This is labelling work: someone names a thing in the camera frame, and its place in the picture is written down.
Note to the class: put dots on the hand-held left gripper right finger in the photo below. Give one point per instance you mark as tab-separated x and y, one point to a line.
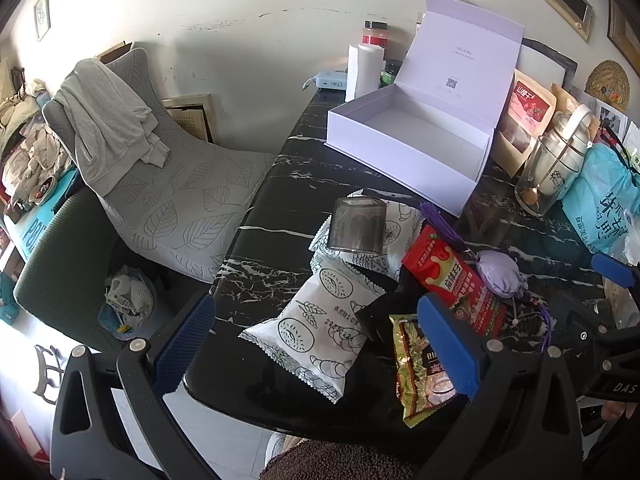
447	345

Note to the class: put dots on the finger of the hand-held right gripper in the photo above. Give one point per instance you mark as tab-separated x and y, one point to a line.
575	315
611	269

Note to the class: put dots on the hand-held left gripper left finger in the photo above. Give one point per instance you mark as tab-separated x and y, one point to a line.
182	345

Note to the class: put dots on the green snack packet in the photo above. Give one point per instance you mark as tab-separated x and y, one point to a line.
417	375

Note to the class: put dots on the red snack packet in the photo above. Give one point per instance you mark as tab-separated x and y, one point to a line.
450	280

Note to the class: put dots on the purple sachet with tassel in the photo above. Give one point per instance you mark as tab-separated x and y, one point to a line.
495	275

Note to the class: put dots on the smoky transparent plastic cup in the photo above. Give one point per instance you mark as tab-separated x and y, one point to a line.
357	227

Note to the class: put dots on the white gift box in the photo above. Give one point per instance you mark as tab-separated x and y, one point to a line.
410	125

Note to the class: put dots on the person's right forearm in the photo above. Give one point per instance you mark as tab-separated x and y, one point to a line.
615	452

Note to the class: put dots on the person's right hand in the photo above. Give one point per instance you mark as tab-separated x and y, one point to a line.
615	410

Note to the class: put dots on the blue plastic bag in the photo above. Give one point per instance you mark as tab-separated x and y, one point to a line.
600	200

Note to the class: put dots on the trash bin with paper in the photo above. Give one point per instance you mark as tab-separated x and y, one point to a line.
127	300

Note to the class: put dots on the glass jar with white lid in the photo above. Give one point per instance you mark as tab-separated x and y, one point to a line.
545	170

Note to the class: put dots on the dark green armchair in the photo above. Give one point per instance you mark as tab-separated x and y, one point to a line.
65	265

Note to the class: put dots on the grey leaf print pillow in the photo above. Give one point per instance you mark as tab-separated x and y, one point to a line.
200	200

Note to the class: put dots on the black and white photo card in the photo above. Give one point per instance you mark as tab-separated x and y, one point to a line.
612	117

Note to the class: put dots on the person's brown fleece clothing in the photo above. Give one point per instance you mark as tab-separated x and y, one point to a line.
340	462

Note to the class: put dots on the plain kraft paper bag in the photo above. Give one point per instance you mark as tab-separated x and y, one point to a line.
564	105

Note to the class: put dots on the kraft snack bag red label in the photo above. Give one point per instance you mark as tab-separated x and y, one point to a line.
525	115

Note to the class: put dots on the round woven mat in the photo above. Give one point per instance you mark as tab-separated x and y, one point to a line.
607	85

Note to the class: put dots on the blue storage box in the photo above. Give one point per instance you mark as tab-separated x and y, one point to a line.
45	212

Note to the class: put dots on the grey garment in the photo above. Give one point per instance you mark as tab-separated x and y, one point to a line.
105	120

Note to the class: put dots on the dark framed picture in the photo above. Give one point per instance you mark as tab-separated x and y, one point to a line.
626	30

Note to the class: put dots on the pile of clothes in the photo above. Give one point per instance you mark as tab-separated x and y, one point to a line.
25	145

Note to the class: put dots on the green jar with black lid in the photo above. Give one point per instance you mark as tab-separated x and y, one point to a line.
391	74

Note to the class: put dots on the white paper towel roll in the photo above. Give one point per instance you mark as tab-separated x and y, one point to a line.
365	72

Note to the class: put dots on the small white electronic box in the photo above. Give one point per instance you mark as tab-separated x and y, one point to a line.
327	81

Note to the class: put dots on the gold framed wall vent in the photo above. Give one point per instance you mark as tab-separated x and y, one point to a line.
192	117

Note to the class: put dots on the light wooden picture frame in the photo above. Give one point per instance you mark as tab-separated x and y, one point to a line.
567	0

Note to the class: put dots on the small wall picture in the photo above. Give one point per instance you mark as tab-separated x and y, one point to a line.
42	12

